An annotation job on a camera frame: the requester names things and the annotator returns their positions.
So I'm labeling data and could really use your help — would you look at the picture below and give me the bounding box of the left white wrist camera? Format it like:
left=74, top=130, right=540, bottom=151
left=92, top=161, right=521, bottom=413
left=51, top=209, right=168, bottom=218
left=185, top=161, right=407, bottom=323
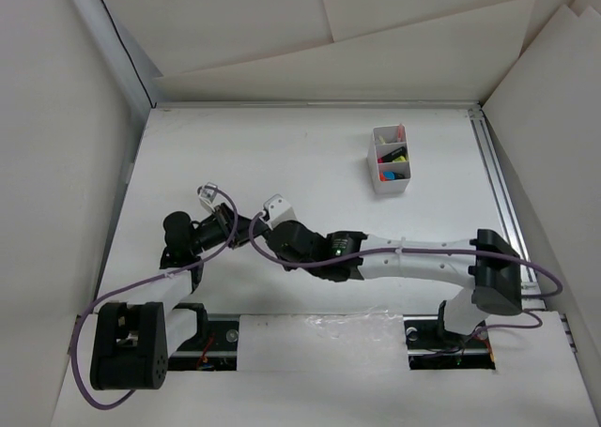
left=196, top=182, right=219, bottom=213

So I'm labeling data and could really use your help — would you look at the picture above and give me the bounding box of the aluminium rail right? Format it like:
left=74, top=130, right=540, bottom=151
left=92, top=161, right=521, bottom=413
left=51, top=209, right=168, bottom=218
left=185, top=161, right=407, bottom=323
left=468, top=104, right=547, bottom=311

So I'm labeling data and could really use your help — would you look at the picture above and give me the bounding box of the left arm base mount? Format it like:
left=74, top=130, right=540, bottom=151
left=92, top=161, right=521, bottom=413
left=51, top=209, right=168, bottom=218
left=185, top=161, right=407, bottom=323
left=165, top=302, right=239, bottom=372

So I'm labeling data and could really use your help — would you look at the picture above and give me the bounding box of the pink clear pen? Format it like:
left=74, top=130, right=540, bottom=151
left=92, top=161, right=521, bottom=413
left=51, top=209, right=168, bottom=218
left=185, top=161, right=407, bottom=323
left=396, top=124, right=406, bottom=143

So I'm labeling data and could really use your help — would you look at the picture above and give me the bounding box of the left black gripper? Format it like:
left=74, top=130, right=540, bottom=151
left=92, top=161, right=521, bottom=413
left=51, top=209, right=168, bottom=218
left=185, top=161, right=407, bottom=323
left=189, top=204, right=268, bottom=256

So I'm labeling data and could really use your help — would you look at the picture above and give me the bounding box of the pink cap black highlighter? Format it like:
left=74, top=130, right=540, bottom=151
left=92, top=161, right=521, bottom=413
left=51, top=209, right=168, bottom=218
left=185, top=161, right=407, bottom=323
left=378, top=150, right=403, bottom=163

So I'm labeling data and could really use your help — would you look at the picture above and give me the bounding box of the white compartment pen holder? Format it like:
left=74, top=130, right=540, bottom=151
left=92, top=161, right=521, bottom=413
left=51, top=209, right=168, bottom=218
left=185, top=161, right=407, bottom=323
left=366, top=124, right=411, bottom=196

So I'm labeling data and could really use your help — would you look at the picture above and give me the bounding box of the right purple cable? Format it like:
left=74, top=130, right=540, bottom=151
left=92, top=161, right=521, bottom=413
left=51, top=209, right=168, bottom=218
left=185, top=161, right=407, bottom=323
left=248, top=210, right=563, bottom=358

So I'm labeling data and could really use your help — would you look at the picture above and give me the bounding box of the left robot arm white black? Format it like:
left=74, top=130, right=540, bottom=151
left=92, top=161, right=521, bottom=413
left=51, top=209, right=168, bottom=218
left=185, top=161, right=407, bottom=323
left=90, top=204, right=269, bottom=390

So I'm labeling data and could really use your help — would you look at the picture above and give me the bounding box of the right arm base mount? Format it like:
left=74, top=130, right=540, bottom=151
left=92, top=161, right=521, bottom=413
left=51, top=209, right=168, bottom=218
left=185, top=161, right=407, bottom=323
left=404, top=309, right=496, bottom=371

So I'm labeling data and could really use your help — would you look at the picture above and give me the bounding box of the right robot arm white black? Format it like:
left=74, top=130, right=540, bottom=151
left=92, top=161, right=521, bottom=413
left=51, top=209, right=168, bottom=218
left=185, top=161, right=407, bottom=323
left=267, top=221, right=522, bottom=346

